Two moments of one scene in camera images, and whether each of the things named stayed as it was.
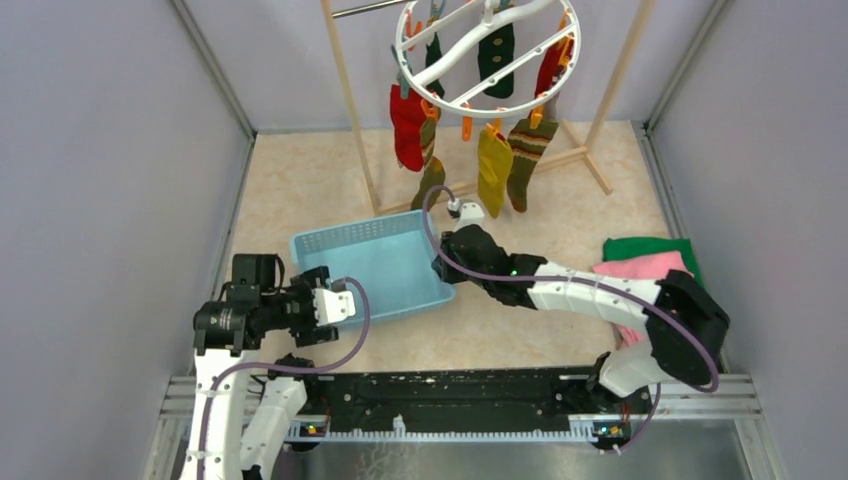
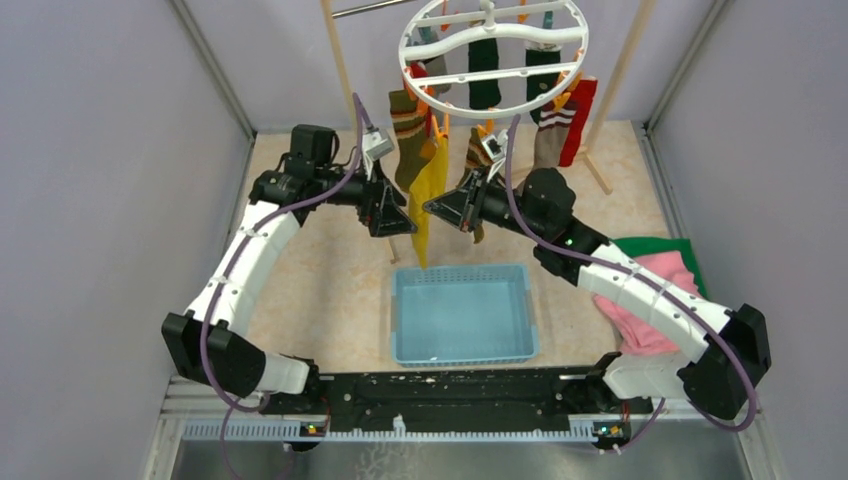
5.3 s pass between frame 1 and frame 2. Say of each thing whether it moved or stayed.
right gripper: moved
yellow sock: moved
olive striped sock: moved
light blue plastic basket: moved
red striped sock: moved
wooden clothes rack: stayed
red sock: moved
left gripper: moved
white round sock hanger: moved
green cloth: stayed
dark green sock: moved
